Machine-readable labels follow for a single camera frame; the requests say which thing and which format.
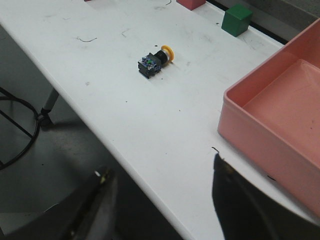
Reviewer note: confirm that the table leg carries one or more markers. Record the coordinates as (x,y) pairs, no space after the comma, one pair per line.
(43,117)

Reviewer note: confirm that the yellow push button switch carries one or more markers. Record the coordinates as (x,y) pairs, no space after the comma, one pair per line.
(151,64)

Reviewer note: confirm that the green cube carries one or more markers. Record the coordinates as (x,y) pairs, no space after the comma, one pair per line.
(236,20)

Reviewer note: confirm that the pink plastic bin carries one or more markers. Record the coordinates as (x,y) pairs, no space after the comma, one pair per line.
(272,116)

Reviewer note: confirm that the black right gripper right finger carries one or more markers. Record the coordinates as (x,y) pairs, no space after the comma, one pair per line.
(246,213)

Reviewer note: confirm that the pink cube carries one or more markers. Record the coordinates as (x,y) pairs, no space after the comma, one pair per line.
(191,4)

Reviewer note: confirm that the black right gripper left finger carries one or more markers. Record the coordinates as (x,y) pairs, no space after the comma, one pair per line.
(88,213)

